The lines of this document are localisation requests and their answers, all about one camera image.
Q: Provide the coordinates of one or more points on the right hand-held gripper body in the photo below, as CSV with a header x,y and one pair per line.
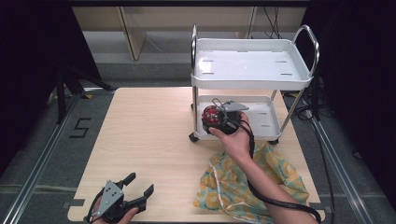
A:
x,y
230,116

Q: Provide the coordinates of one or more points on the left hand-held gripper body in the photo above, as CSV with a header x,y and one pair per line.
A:
x,y
109,197

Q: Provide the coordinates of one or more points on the white two-tier trolley cart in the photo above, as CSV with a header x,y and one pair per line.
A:
x,y
249,65

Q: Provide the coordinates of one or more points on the yellow green floral cloth bag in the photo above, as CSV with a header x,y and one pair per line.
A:
x,y
218,189

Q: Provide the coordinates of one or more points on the person's left hand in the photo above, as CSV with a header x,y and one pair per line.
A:
x,y
128,215

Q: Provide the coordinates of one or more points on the person's right hand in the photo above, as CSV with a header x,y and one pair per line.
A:
x,y
235,143

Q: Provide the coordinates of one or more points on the black tripod stand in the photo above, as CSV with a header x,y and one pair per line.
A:
x,y
60,99

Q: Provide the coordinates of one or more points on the wooden panel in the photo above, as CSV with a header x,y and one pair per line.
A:
x,y
132,34

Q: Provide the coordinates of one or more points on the aluminium floor rail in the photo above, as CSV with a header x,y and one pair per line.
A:
x,y
339,168
40,165

